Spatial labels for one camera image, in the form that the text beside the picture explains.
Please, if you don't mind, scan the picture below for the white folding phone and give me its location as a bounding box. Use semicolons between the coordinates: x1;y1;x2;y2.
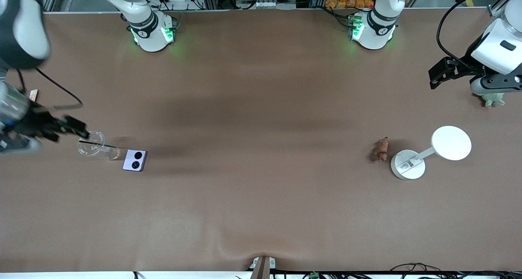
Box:
122;149;148;173

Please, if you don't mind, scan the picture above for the brown lion figurine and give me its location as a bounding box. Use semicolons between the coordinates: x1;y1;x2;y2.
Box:
372;137;390;163

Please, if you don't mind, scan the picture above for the black drinking straw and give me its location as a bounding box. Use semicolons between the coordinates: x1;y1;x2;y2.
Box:
79;139;118;148

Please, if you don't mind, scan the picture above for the clear plastic cup with lid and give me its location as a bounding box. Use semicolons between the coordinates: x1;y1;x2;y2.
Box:
77;131;121;161

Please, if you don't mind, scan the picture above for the green plush toy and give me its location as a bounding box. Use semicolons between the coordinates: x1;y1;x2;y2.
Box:
480;92;506;108

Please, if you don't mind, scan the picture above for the white round desk lamp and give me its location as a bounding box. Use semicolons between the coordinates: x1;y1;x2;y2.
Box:
390;126;473;181

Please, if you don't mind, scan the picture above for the white power strip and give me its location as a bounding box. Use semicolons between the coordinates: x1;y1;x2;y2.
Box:
252;0;283;10

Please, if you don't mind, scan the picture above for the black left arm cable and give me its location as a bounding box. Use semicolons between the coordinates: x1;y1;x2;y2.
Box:
436;0;512;69

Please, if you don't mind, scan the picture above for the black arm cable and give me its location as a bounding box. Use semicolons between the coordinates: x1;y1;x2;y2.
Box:
15;67;84;111
436;0;512;69

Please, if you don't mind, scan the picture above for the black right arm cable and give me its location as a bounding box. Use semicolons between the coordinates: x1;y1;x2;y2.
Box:
15;67;84;111

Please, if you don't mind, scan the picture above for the black floor cable bundle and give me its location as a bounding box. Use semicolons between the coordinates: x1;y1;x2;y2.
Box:
269;262;522;279

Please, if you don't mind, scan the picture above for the metal table clamp bracket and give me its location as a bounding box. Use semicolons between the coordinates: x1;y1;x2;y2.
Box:
249;255;276;279

